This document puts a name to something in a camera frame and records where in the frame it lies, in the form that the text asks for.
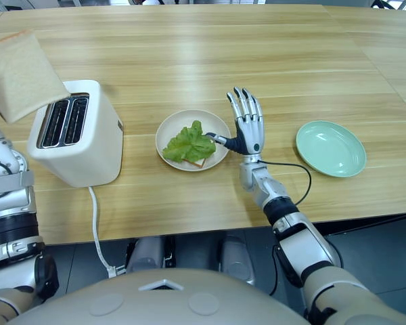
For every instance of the cream plate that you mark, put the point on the cream plate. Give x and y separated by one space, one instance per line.
176 120

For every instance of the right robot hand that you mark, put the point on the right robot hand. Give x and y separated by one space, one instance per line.
251 132

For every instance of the cream toaster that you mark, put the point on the cream toaster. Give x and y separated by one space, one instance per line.
94 149

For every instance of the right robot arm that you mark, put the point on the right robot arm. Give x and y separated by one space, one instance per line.
304 243

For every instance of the green plate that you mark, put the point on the green plate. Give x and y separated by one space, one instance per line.
331 149

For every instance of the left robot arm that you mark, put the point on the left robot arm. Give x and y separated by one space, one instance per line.
11 210

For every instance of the robot body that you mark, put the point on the robot body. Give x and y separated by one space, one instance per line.
162 304

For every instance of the bread slice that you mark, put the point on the bread slice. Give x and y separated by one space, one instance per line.
199 163
20 74

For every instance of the green lettuce leaf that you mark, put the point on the green lettuce leaf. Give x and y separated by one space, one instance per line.
189 144

